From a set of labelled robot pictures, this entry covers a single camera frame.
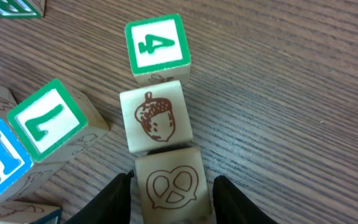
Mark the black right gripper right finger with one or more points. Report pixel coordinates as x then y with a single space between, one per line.
233 207

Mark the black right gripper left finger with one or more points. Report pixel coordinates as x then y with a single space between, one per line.
111 206

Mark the green B wooden block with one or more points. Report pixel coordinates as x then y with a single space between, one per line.
172 186

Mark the red picture wooden block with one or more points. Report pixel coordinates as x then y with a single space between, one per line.
155 116

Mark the green L wooden block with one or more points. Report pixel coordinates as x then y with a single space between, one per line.
57 123

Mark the blue H wooden block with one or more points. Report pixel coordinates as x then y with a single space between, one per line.
19 174

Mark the green 4 wooden block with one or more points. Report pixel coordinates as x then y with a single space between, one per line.
158 50

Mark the green R wooden block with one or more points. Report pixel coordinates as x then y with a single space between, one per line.
22 9

